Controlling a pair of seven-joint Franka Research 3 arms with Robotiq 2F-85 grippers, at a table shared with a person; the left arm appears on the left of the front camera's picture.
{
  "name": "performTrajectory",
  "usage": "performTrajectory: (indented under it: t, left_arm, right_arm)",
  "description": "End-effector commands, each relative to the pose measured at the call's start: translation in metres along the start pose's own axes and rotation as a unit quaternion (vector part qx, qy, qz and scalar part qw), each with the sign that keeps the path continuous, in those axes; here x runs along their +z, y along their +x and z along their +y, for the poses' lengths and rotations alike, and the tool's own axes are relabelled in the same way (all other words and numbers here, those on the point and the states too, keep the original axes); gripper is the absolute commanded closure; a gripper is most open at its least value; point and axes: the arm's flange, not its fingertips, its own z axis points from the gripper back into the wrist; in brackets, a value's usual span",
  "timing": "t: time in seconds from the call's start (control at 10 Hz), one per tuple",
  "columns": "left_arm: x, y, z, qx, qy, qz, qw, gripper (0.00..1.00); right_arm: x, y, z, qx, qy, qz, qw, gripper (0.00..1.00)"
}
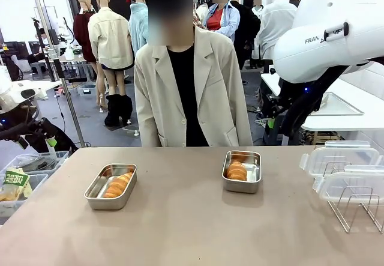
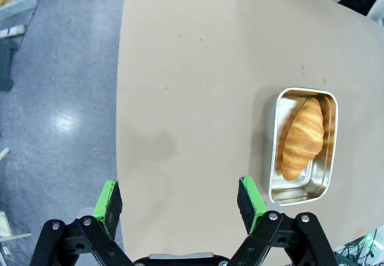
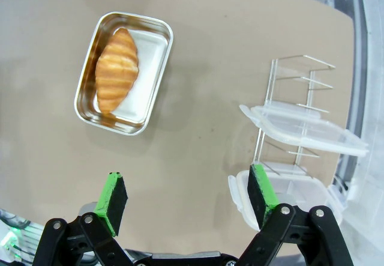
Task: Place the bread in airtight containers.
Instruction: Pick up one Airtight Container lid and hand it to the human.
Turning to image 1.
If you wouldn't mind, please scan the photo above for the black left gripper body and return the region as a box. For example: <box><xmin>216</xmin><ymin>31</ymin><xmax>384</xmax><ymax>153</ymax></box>
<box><xmin>0</xmin><ymin>117</ymin><xmax>58</xmax><ymax>143</ymax></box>

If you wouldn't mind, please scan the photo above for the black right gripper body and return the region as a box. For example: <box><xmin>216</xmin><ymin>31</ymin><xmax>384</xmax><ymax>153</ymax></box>
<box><xmin>260</xmin><ymin>92</ymin><xmax>289</xmax><ymax>120</ymax></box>

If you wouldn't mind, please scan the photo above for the golden croissant bread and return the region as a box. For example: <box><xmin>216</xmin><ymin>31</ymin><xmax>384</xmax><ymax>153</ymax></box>
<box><xmin>104</xmin><ymin>172</ymin><xmax>134</xmax><ymax>199</ymax></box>
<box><xmin>226</xmin><ymin>160</ymin><xmax>248</xmax><ymax>182</ymax></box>

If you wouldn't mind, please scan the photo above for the clear plastic snap-lock lid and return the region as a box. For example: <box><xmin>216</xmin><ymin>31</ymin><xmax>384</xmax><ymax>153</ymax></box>
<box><xmin>299</xmin><ymin>141</ymin><xmax>380</xmax><ymax>179</ymax></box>
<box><xmin>313</xmin><ymin>165</ymin><xmax>384</xmax><ymax>202</ymax></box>

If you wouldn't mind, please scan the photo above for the person's left forearm beige sleeve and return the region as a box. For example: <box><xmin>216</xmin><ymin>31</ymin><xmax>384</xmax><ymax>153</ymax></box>
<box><xmin>235</xmin><ymin>97</ymin><xmax>254</xmax><ymax>147</ymax></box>

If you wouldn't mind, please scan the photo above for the person's right forearm beige sleeve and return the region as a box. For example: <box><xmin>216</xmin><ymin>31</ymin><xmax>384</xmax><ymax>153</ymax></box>
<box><xmin>134</xmin><ymin>97</ymin><xmax>158</xmax><ymax>147</ymax></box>

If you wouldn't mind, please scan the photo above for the clear plastic storage bin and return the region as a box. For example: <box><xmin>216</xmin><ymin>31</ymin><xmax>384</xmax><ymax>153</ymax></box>
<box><xmin>5</xmin><ymin>150</ymin><xmax>70</xmax><ymax>175</ymax></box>
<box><xmin>0</xmin><ymin>172</ymin><xmax>49</xmax><ymax>219</ymax></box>

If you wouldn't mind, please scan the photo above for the green and yellow snack bag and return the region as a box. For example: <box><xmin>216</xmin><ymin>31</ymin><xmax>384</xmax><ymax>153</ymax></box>
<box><xmin>2</xmin><ymin>166</ymin><xmax>32</xmax><ymax>201</ymax></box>

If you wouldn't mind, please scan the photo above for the white desk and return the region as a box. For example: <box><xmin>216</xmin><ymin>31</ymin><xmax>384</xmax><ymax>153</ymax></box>
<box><xmin>13</xmin><ymin>79</ymin><xmax>63</xmax><ymax>100</ymax></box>

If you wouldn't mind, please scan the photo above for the silver metal stand pole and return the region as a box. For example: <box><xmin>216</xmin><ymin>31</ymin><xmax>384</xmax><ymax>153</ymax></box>
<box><xmin>29</xmin><ymin>0</ymin><xmax>87</xmax><ymax>147</ymax></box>

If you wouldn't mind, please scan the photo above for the grey plastic stool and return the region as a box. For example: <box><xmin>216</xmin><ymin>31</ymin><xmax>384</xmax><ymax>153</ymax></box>
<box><xmin>29</xmin><ymin>61</ymin><xmax>46</xmax><ymax>75</ymax></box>

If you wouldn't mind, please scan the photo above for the black fuzzy boot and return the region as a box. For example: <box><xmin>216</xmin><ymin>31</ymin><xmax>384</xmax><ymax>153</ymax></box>
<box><xmin>104</xmin><ymin>94</ymin><xmax>121</xmax><ymax>127</ymax></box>
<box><xmin>119</xmin><ymin>94</ymin><xmax>134</xmax><ymax>125</ymax></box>

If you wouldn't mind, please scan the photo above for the rectangular steel food container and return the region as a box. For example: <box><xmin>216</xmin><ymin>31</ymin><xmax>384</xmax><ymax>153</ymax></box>
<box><xmin>83</xmin><ymin>163</ymin><xmax>138</xmax><ymax>211</ymax></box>
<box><xmin>221</xmin><ymin>150</ymin><xmax>262</xmax><ymax>194</ymax></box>

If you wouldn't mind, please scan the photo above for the seated person in dark clothes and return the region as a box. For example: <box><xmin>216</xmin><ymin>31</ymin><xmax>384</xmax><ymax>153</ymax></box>
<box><xmin>27</xmin><ymin>28</ymin><xmax>46</xmax><ymax>68</ymax></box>

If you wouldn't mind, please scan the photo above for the mannequin in black coat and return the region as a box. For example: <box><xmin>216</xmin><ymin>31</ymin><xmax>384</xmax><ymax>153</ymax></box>
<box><xmin>229</xmin><ymin>0</ymin><xmax>262</xmax><ymax>68</ymax></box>

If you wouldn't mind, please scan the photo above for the black computer monitor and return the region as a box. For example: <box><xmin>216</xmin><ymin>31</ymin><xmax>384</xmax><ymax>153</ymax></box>
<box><xmin>15</xmin><ymin>41</ymin><xmax>30</xmax><ymax>59</ymax></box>

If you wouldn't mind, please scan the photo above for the white table with white legs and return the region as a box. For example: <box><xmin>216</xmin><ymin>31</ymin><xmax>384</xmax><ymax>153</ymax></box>
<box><xmin>260</xmin><ymin>67</ymin><xmax>384</xmax><ymax>147</ymax></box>

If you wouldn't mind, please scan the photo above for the mannequin in white jacket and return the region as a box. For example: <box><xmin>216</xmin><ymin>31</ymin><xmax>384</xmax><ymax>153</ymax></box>
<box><xmin>257</xmin><ymin>0</ymin><xmax>298</xmax><ymax>61</ymax></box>

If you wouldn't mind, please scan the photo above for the figure in blue shirt red top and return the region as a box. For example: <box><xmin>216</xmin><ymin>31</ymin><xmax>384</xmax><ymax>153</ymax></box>
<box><xmin>203</xmin><ymin>0</ymin><xmax>241</xmax><ymax>43</ymax></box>

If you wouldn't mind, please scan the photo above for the mannequin in dark red sweater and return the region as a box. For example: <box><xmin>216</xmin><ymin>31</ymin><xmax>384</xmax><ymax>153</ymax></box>
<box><xmin>73</xmin><ymin>0</ymin><xmax>106</xmax><ymax>112</ymax></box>

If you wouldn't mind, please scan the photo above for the person in beige coat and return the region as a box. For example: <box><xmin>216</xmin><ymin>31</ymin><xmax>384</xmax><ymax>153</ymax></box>
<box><xmin>133</xmin><ymin>0</ymin><xmax>254</xmax><ymax>147</ymax></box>

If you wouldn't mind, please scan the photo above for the mannequin in cream jacket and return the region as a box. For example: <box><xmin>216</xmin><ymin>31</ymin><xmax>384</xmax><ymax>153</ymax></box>
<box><xmin>88</xmin><ymin>0</ymin><xmax>135</xmax><ymax>98</ymax></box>

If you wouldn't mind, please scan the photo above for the mannequin in light blue jacket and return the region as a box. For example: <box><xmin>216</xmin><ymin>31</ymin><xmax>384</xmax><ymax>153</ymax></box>
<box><xmin>128</xmin><ymin>0</ymin><xmax>150</xmax><ymax>57</ymax></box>

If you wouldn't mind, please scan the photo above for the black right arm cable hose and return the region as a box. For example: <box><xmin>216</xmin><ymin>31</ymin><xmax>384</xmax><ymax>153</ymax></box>
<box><xmin>281</xmin><ymin>64</ymin><xmax>373</xmax><ymax>138</ymax></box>

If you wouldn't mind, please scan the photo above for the silver wire lid rack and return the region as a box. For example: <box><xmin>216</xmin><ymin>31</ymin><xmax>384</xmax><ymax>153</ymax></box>
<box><xmin>322</xmin><ymin>157</ymin><xmax>384</xmax><ymax>234</ymax></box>

